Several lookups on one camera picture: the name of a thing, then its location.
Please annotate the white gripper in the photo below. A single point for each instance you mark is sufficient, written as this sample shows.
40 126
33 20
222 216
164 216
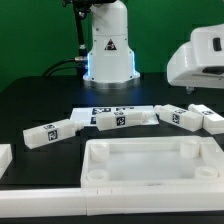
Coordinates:
199 62

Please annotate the white desk top tray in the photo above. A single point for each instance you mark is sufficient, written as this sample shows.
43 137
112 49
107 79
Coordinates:
152 161

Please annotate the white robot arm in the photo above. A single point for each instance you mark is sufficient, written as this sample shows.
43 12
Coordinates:
111 62

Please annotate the white marker sheet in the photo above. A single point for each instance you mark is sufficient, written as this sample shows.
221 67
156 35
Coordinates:
87 115

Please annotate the white left fence block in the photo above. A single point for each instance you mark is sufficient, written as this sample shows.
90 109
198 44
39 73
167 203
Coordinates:
5 157

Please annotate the white front fence rail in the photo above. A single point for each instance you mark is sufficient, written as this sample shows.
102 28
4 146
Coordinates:
99 201

